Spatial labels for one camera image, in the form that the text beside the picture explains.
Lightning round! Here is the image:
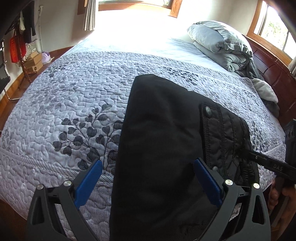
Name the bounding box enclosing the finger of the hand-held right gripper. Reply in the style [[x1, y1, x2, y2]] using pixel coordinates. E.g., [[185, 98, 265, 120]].
[[239, 148, 286, 179]]

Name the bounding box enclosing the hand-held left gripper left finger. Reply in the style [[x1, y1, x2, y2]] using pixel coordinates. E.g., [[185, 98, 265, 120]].
[[26, 159, 103, 241]]

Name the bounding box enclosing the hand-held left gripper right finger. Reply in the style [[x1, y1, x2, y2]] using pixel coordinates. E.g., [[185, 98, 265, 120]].
[[193, 158, 271, 241]]

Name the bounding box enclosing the black quilted jacket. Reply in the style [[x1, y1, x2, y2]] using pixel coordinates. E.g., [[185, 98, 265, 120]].
[[109, 74, 260, 241]]

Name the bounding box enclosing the person's right hand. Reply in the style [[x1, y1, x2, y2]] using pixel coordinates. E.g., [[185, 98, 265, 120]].
[[268, 179, 296, 215]]

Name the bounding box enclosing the white fleece blanket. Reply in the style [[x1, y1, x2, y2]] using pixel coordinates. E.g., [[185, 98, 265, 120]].
[[251, 78, 278, 103]]

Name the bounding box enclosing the wooden headboard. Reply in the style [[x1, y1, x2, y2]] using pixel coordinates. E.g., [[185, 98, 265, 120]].
[[243, 35, 296, 135]]

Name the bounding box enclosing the short beige curtain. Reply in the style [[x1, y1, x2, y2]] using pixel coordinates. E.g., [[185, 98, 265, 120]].
[[288, 56, 296, 77]]

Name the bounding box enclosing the dark grey fuzzy blanket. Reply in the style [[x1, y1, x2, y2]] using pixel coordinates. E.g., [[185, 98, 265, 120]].
[[240, 56, 280, 118]]

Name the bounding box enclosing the grey quilted bedspread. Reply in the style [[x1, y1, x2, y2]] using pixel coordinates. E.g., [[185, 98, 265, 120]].
[[0, 50, 287, 240]]

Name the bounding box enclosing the folded grey comforter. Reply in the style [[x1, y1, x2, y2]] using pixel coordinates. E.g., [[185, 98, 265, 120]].
[[193, 42, 252, 77]]

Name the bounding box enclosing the cardboard box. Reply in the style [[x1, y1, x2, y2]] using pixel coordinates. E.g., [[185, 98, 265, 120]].
[[25, 52, 42, 63], [24, 59, 43, 70]]

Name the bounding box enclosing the grey pillow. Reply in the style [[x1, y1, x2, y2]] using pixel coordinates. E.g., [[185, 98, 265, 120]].
[[187, 21, 253, 56]]

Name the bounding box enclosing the wooden coat rack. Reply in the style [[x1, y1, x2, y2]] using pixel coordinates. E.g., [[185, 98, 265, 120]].
[[5, 14, 33, 85]]

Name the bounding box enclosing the light grey bed sheet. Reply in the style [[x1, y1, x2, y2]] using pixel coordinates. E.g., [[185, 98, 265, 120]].
[[76, 14, 238, 77]]

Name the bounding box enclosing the red bag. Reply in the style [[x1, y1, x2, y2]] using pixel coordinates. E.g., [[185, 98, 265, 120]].
[[10, 35, 26, 63]]

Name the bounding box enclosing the long beige curtain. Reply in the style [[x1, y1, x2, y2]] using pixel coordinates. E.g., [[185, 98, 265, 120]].
[[83, 0, 96, 32]]

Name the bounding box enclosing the black hanging garment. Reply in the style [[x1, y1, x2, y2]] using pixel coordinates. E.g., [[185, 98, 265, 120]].
[[22, 0, 36, 43]]

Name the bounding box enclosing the narrow wooden frame window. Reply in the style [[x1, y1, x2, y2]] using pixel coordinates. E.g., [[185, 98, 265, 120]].
[[246, 0, 296, 66]]

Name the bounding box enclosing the metal frame black chair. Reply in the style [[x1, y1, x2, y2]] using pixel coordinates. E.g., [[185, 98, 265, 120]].
[[0, 39, 21, 101]]

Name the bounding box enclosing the wide wooden frame window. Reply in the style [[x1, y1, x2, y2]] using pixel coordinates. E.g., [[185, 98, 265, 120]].
[[98, 0, 183, 18]]

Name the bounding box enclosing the white power cord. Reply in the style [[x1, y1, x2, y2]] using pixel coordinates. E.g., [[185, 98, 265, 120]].
[[38, 6, 45, 47]]

